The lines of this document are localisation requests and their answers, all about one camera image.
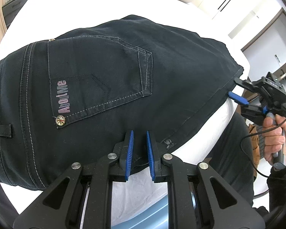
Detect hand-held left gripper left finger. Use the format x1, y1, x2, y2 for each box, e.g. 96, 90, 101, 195
13, 130, 134, 229

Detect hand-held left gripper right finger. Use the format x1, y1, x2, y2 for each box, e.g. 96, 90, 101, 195
146, 130, 265, 229

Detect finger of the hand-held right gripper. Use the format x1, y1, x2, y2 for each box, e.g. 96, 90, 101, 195
234, 77, 253, 93
228, 91, 250, 107

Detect black pants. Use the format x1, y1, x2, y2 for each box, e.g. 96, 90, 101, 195
0, 14, 245, 192

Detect person's right forearm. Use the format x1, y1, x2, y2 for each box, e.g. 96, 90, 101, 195
266, 150, 286, 222

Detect person's right hand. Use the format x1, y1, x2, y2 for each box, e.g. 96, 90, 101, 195
262, 114, 286, 165

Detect brown-framed white door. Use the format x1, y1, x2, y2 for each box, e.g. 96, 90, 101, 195
240, 7, 286, 83

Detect person's leg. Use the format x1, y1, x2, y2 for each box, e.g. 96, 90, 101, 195
197, 110, 256, 207

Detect white bed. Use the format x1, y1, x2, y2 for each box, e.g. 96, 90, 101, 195
0, 0, 253, 229

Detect grey dresser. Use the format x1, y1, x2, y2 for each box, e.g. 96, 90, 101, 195
1, 0, 32, 28

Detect black cable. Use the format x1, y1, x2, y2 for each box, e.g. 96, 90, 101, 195
239, 118, 286, 178

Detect light blue bed frame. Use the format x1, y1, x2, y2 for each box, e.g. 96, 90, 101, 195
112, 194, 173, 229

